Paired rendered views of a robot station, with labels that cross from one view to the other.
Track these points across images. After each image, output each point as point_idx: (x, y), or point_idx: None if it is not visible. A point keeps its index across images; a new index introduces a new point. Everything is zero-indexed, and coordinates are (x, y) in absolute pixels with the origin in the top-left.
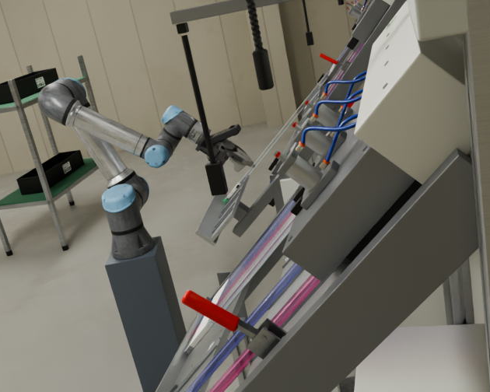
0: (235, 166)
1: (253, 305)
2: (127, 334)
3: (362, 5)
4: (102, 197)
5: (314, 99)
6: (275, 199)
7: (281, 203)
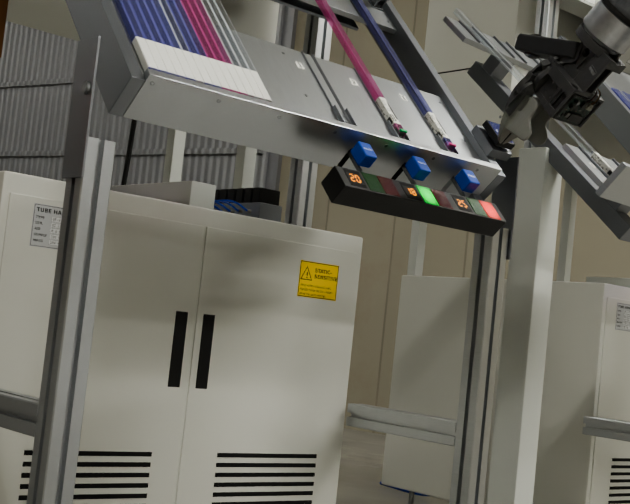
0: (544, 131)
1: None
2: None
3: None
4: None
5: (499, 43)
6: (512, 208)
7: (504, 218)
